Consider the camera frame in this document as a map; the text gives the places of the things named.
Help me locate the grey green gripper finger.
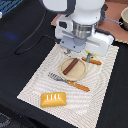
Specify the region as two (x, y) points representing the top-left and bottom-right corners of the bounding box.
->
(86, 55), (91, 63)

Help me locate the brown toy sausage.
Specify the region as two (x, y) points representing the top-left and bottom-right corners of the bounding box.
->
(63, 58), (78, 75)

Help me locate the orange toy bread loaf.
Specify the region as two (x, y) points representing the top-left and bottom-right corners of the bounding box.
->
(41, 92), (66, 107)

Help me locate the round beige plate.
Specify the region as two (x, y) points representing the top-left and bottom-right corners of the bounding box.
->
(59, 57), (87, 81)

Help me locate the beige woven placemat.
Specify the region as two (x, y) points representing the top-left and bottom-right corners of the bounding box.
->
(17, 44), (118, 128)

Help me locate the pink brown board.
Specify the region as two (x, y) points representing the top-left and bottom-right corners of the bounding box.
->
(50, 0), (128, 44)

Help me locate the beige bowl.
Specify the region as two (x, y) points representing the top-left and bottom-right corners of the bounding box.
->
(121, 7), (128, 30)

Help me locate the knife with orange handle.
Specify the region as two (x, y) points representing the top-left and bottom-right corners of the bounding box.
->
(82, 57), (102, 65)

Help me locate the fork with orange handle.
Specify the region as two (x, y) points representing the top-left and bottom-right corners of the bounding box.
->
(48, 73), (90, 92)

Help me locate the grey saucepan with handle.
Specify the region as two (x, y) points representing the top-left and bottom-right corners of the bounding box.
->
(98, 9), (123, 25)

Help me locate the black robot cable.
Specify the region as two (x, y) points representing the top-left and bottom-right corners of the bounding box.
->
(13, 6), (63, 56)

